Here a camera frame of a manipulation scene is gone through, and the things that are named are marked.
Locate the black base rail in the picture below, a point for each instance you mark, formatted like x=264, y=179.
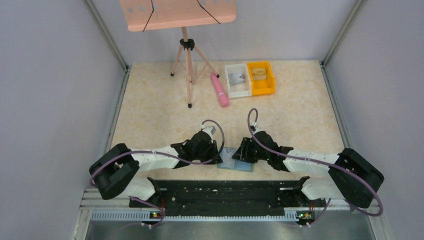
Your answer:
x=231, y=198

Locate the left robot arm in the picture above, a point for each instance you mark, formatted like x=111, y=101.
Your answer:
x=115, y=172

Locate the tan card in yellow bin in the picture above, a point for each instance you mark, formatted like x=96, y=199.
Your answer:
x=259, y=74

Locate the aluminium frame profile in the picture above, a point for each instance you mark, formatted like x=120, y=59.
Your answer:
x=123, y=208

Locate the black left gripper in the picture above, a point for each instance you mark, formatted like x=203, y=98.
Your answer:
x=214, y=151

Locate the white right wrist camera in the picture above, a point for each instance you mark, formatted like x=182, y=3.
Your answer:
x=255, y=128

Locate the green card holder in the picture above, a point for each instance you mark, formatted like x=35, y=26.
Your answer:
x=240, y=166

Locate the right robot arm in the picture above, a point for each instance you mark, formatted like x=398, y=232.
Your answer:
x=341, y=176

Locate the yellow plastic bin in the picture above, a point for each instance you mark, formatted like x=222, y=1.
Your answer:
x=265, y=87

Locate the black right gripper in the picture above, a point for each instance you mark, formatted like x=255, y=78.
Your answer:
x=245, y=149

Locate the white plastic bin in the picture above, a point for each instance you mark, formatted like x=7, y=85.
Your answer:
x=240, y=90

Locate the silver credit card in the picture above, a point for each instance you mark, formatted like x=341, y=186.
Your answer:
x=236, y=78
x=227, y=161

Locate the pink music stand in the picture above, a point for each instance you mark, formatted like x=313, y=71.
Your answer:
x=149, y=15

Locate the pink cylindrical tube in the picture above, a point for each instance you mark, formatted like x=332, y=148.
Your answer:
x=219, y=91

